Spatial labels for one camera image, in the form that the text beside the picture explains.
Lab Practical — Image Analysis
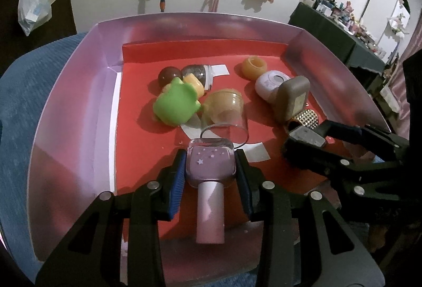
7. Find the green and yellow toy figure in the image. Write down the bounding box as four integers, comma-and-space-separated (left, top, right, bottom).
153, 74, 205, 127

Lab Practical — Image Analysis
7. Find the blue textured mat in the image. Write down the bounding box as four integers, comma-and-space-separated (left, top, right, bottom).
0, 33, 373, 287

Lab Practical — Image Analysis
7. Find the brown square case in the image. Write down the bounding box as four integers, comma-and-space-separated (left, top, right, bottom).
274, 75, 311, 123

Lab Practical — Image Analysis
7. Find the glitter bottle with brown cap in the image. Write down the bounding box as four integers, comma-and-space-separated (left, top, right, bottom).
157, 64, 215, 91

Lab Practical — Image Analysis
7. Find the amber round jar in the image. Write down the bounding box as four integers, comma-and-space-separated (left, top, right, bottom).
242, 56, 267, 81
203, 88, 245, 124

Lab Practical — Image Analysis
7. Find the purple bottle with pink cap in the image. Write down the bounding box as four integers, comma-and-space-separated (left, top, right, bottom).
186, 139, 236, 245

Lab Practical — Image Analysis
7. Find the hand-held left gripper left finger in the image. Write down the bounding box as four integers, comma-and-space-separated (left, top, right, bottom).
35, 149, 188, 287

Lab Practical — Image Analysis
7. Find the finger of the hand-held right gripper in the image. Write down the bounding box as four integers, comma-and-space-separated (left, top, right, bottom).
316, 120, 411, 163
282, 141, 367, 183

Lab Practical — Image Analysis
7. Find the row of cosmetic bottles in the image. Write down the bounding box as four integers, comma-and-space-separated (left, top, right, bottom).
298, 0, 401, 67

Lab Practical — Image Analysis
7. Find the pink and red cardboard box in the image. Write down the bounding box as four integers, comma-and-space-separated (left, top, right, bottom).
28, 12, 401, 274

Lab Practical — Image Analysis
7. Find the white plastic bag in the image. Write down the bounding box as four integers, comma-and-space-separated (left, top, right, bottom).
18, 0, 52, 36

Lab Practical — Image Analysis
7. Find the table with dark cloth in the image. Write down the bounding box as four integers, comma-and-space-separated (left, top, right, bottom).
288, 2, 394, 77

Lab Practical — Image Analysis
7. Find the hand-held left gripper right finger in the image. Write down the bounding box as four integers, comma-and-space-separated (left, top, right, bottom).
234, 149, 386, 287

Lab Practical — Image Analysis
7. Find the clear glass cup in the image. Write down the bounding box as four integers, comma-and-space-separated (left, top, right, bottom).
199, 93, 249, 147

